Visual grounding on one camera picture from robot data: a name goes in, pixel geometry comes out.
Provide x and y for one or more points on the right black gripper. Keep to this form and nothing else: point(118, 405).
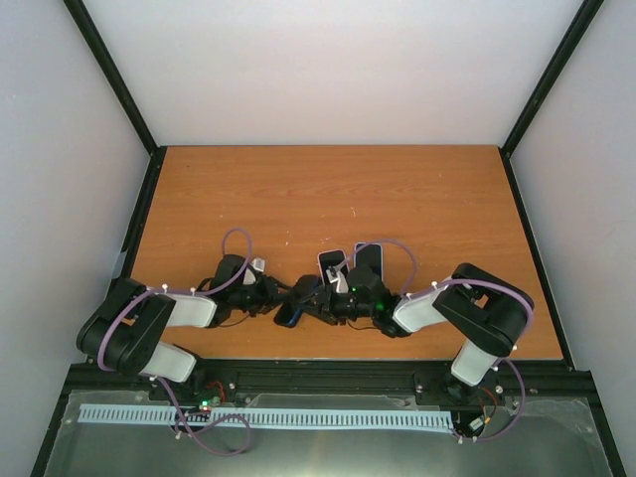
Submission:
point(327, 304)

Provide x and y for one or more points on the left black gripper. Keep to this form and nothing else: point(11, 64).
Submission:
point(271, 297)

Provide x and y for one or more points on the black phone case front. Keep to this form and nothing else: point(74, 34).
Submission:
point(284, 312)

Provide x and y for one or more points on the pink phone case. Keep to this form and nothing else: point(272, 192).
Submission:
point(320, 263)

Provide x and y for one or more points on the light blue phone case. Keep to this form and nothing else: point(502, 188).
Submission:
point(367, 244)

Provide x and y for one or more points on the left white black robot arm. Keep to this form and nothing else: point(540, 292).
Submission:
point(124, 334)

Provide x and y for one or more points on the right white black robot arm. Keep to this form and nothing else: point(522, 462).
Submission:
point(490, 313)

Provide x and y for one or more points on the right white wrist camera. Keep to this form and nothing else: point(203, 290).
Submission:
point(337, 280)

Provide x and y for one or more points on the black aluminium frame rail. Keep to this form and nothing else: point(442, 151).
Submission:
point(425, 381)

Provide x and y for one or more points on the light blue cable duct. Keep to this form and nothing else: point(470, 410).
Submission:
point(271, 418)

